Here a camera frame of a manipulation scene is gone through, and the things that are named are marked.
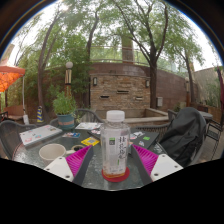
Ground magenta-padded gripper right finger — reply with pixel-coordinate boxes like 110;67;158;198
129;144;184;187

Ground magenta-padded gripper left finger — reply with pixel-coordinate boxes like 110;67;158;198
43;145;95;187

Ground clear plastic drink bottle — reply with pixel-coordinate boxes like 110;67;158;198
100;110;131;179

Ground yellow card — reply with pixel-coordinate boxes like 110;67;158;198
80;136;101;147

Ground white ribbed mug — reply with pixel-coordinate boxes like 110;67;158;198
38;143;76;166

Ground small colourful card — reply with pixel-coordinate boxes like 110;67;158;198
62;132;82;139

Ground white booklet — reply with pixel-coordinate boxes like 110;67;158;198
74;121;103;131

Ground silver laptop with stickers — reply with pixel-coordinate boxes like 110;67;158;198
18;124;64;147

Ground black jacket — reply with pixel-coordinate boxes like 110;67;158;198
159;106;208;168

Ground green plant in blue pot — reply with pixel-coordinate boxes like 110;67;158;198
52;91;78;130

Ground blue yellow striped cone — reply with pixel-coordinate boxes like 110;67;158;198
36;105;45;123

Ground black metal chair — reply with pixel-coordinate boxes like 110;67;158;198
205;119;224;151

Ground small round patio table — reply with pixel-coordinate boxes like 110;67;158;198
196;110;214;123

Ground wooden bench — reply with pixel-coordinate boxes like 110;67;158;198
6;104;26;122

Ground dark patio chair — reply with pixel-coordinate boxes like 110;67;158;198
0;110;9;123

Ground closed maroon umbrella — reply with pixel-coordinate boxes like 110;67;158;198
216;66;224;111

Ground globe-topped lamp post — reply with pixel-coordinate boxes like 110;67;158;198
64;61;74;98
184;77;191;108

